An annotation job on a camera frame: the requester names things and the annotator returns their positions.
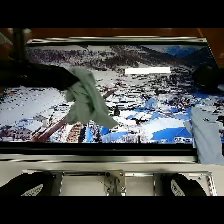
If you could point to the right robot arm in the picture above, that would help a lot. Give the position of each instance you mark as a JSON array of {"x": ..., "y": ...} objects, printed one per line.
[{"x": 184, "y": 186}]

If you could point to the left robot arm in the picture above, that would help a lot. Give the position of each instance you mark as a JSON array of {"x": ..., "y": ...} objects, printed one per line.
[{"x": 36, "y": 76}]

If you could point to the light blue garment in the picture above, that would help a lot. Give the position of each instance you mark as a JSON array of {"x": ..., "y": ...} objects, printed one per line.
[{"x": 206, "y": 136}]

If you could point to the grey-green T-shirt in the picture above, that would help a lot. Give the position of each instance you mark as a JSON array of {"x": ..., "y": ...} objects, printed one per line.
[{"x": 87, "y": 100}]

